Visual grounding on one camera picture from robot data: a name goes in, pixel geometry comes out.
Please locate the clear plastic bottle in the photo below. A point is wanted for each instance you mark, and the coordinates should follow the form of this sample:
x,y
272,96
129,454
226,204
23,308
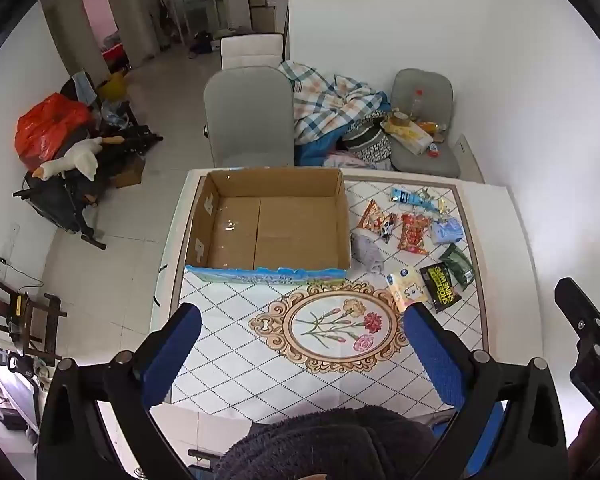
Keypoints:
x,y
418,102

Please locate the blue milk powder packet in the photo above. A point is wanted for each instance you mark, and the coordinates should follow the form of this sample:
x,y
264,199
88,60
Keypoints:
x,y
410,197

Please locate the yellow bag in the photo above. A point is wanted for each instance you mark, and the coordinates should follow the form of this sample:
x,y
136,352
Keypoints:
x,y
114,86

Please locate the orange snack packet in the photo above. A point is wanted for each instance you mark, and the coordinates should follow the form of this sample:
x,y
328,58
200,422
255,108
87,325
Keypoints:
x,y
375,220

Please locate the grey purple cloth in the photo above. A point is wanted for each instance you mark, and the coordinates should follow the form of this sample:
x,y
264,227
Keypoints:
x,y
369,254

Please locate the small red packet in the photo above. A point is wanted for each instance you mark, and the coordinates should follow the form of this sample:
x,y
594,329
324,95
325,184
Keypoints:
x,y
434,151

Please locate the person's dark fuzzy clothing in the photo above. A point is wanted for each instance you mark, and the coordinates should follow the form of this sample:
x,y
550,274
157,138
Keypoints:
x,y
325,445

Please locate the white chair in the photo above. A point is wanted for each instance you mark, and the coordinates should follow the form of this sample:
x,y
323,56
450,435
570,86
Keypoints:
x,y
252,50

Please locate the light blue tissue pack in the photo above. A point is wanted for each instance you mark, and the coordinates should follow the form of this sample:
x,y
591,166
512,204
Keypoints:
x,y
447,231

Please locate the red snack packet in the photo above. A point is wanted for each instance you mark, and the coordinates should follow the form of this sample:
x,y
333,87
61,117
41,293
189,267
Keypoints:
x,y
414,234

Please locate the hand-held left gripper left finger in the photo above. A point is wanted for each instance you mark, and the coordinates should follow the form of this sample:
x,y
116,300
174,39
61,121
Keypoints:
x,y
172,355

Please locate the green snack packet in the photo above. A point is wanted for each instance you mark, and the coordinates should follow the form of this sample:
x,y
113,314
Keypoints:
x,y
457,265

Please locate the black folding stroller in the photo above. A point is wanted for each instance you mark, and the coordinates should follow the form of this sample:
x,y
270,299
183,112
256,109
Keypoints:
x,y
75,200

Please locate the small brown cardboard box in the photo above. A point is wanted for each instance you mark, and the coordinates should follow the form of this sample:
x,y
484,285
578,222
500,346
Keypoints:
x,y
130,172

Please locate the black wipes packet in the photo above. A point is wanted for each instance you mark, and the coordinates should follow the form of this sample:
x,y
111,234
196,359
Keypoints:
x,y
441,287

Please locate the plaid blanket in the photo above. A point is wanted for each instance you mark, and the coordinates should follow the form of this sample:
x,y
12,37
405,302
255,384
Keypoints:
x,y
330,100

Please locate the yellow tissue pack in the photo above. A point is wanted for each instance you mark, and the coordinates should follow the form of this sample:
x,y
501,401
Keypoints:
x,y
406,292

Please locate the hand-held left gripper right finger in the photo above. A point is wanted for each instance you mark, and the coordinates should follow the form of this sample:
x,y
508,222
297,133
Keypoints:
x,y
432,355

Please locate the grey office chair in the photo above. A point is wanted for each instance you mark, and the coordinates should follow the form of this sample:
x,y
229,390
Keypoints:
x,y
250,115

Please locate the yellow plastic package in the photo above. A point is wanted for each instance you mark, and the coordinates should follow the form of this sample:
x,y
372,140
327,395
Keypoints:
x,y
409,135

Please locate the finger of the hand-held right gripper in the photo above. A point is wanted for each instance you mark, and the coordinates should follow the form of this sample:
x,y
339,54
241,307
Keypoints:
x,y
577,310

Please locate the light blue cloth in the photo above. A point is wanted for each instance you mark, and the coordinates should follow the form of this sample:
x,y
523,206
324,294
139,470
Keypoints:
x,y
84,85

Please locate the red plastic bag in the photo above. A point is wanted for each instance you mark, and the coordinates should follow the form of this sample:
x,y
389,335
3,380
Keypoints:
x,y
45,125

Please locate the white goose plush toy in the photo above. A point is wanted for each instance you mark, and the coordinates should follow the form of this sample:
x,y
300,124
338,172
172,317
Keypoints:
x,y
80,157

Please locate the gold candy wrappers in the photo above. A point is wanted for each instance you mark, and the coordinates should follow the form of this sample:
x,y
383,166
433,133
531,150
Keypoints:
x,y
430,199

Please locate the striped cushion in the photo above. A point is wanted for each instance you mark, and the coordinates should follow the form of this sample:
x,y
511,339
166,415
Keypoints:
x,y
365,142

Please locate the grey padded chair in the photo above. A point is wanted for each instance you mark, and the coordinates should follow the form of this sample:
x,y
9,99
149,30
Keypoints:
x,y
430,160

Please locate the dark wooden chair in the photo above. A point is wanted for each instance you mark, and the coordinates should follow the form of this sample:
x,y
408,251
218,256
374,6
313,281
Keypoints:
x,y
30,320

